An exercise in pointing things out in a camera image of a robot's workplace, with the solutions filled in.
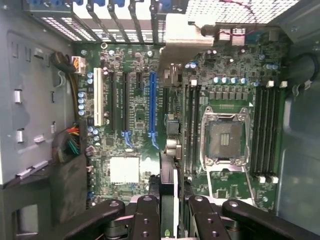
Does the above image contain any silver chipset heatsink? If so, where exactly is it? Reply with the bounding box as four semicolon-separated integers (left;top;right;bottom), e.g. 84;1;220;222
109;156;140;185

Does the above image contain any CPU socket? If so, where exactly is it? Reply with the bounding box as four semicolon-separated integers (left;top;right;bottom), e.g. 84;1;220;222
200;105;252;173

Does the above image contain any black plastic shroud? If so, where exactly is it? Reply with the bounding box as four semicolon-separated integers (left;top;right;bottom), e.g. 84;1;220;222
0;153;88;240

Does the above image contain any green motherboard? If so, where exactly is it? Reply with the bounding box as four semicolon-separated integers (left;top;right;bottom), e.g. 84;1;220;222
71;23;290;213

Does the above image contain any blue expansion slot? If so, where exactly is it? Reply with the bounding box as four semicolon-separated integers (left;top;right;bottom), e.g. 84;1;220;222
147;70;161;151

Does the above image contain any open black PC case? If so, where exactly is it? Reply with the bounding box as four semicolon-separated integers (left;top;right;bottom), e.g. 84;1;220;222
0;0;320;240

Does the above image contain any white expansion slot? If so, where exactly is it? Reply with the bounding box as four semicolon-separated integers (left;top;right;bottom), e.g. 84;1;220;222
93;66;105;128

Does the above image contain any coloured power wire bundle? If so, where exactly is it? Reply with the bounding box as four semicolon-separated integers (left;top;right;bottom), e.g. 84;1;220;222
52;124;82;165

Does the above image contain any braided black yellow power wire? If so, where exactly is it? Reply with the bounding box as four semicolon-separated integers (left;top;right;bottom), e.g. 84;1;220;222
49;51;88;121

